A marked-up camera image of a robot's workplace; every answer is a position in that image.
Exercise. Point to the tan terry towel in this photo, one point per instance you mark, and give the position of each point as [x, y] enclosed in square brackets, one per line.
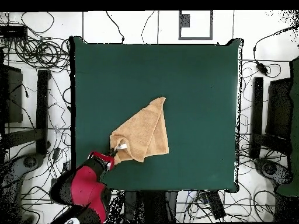
[144, 130]

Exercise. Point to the flat black box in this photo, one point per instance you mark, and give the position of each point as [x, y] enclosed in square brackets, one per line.
[12, 31]

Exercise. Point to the black power strip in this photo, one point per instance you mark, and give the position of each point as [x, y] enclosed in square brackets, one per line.
[66, 166]
[216, 205]

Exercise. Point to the small black adapter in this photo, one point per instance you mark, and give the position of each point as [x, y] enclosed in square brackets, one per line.
[53, 181]
[56, 154]

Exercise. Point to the black stand bar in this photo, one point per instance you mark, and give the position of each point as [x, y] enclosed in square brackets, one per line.
[42, 105]
[257, 105]

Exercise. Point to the dark stand base with knob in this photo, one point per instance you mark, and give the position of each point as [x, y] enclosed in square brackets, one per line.
[273, 171]
[14, 170]

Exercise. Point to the dark green table cloth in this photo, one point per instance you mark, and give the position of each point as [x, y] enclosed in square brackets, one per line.
[186, 93]

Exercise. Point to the large black box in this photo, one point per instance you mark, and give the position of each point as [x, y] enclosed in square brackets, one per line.
[14, 98]
[279, 109]

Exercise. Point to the black power adapter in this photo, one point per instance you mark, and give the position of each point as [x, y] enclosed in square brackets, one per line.
[261, 67]

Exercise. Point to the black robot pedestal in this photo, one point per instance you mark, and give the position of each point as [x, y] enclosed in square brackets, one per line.
[149, 207]

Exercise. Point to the grey square frame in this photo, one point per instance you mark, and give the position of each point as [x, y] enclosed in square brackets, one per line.
[184, 21]

